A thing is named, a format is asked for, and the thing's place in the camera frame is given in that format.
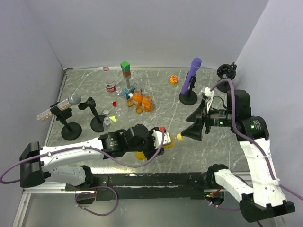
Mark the empty black microphone stand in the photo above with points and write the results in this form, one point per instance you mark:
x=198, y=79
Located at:
x=96, y=123

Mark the short orange bottle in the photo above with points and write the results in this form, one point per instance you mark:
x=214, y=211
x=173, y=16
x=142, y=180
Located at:
x=147, y=103

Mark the clear plastic bottle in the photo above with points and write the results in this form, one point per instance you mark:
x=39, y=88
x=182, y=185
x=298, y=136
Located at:
x=107, y=123

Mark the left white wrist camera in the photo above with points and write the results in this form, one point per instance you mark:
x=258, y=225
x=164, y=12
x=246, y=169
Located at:
x=161, y=136

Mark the tall orange bottle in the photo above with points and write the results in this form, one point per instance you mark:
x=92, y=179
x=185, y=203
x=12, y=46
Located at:
x=137, y=97

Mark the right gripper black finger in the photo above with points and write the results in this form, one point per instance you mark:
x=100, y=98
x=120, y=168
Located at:
x=198, y=111
x=194, y=131

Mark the colourful block tower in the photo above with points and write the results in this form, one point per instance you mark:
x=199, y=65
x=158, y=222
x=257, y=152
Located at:
x=131, y=86

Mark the purple microphone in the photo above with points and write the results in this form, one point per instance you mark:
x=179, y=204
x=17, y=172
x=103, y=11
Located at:
x=195, y=65

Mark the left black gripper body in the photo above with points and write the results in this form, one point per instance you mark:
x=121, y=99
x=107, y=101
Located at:
x=147, y=146

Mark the small clear bottle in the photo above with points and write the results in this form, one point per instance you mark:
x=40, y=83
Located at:
x=120, y=92

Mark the black ring stand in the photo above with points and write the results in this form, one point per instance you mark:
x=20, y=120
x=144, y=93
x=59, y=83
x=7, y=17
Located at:
x=226, y=71

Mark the silver glitter microphone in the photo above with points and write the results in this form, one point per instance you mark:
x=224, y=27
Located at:
x=73, y=99

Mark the lime green block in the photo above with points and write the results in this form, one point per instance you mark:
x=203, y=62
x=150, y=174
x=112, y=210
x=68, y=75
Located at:
x=113, y=118

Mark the yellow juice bottle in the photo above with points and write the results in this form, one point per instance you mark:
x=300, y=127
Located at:
x=174, y=141

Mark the yellow juice bottle cap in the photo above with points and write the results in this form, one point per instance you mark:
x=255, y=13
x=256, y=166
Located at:
x=179, y=137

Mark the red label water bottle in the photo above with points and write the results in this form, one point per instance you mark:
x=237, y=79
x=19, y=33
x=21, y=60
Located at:
x=109, y=79

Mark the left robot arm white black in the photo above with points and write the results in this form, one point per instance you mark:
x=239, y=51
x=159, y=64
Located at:
x=40, y=164

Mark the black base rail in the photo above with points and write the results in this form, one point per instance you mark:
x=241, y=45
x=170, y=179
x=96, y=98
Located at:
x=149, y=186

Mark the orange cap front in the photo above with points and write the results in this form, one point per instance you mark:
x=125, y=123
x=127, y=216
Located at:
x=139, y=109

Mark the black microphone stand centre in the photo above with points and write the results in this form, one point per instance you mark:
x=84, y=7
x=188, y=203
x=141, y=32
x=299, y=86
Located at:
x=190, y=97

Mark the orange cap near bottles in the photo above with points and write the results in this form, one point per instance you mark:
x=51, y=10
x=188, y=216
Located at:
x=130, y=103

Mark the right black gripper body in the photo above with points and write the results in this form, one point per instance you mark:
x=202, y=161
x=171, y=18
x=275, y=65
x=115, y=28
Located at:
x=216, y=117

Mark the black stand holding microphone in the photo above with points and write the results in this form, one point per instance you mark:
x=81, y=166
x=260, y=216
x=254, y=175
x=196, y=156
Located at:
x=70, y=131

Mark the yellow orange toy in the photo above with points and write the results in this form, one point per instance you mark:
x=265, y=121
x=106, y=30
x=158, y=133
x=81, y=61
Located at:
x=174, y=80

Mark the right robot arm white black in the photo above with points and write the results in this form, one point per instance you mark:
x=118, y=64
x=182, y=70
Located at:
x=265, y=198

